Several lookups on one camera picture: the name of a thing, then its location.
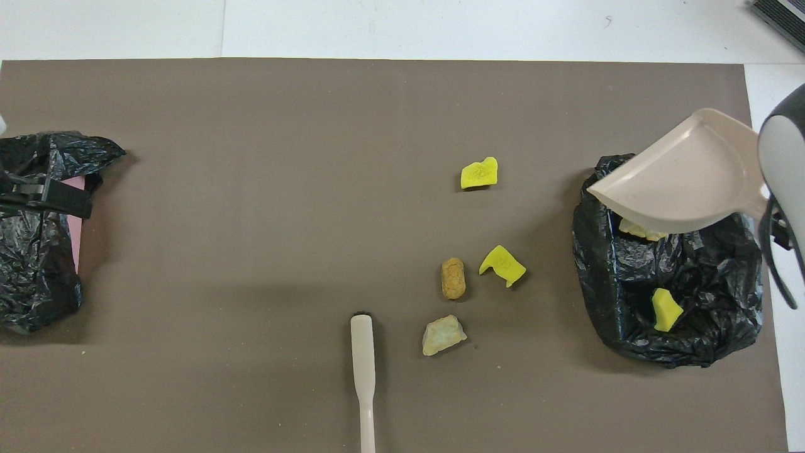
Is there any pale yellow bread chunk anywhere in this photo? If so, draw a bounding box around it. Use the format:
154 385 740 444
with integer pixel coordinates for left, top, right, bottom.
619 217 669 242

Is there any beige plastic dustpan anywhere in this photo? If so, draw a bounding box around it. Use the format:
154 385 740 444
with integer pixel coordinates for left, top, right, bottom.
586 108 771 235

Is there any pink bin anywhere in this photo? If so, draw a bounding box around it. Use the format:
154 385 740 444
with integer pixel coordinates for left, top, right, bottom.
63 176 86 274

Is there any black trash bag lined bin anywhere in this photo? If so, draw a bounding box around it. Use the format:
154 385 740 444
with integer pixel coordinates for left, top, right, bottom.
572 154 765 369

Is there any dark ribbed panel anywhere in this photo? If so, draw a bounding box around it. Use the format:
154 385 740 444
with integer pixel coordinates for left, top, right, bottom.
747 0 805 54

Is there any brown table mat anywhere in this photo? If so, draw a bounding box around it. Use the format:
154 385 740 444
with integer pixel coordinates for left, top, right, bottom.
0 59 790 453

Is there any brown cork-like bread roll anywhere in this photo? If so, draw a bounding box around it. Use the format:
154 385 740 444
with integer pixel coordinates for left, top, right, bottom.
441 257 467 300

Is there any pale ridged bread chunk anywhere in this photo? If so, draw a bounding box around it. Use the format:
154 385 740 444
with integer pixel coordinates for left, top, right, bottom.
422 315 468 357

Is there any notched yellow sponge piece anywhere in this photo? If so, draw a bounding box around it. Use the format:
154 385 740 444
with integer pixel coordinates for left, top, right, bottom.
479 245 527 288

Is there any crumpled black trash bag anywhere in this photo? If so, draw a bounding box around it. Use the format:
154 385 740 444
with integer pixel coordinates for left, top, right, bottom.
0 131 126 333

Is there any beige brush with black bristles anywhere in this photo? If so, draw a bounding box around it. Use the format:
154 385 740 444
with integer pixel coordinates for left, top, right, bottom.
350 313 377 453

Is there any small yellow sponge piece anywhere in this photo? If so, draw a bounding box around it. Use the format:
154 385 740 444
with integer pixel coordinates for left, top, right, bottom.
652 288 684 333

